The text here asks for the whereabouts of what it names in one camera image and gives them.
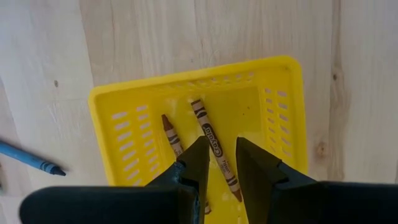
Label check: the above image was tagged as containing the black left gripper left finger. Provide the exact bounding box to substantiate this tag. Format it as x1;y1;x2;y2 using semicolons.
18;136;211;224

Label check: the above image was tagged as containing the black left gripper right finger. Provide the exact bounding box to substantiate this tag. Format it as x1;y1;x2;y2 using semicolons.
235;136;398;224

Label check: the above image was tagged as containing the blue crayon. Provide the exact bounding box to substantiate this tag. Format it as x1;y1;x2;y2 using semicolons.
0;139;67;177

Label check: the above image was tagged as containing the yellow plastic basket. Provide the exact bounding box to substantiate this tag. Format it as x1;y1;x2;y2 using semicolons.
88;55;309;224

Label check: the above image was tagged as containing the brown crayon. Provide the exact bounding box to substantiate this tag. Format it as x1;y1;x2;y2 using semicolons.
160;113;213;216
190;98;244;203

